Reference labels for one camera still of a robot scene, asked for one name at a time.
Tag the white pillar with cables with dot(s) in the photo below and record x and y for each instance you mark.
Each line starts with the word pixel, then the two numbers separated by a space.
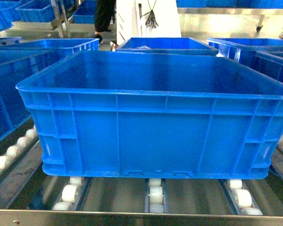
pixel 147 18

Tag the blue crate far left back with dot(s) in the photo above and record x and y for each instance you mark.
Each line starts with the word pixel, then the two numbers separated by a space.
pixel 61 46

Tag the blue crate on left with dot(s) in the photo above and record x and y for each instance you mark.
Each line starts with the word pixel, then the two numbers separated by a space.
pixel 15 66

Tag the walking person in black trousers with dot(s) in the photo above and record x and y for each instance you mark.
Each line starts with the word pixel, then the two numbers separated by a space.
pixel 103 14

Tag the large blue plastic crate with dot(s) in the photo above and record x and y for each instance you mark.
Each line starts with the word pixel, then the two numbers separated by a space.
pixel 138 115

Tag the stainless steel roller shelf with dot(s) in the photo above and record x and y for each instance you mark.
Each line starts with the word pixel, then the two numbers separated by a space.
pixel 28 197

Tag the blue crate on right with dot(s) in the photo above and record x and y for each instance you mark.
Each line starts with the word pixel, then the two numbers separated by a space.
pixel 266 56

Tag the blue crate behind centre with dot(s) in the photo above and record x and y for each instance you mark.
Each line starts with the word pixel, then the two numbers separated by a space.
pixel 183 45

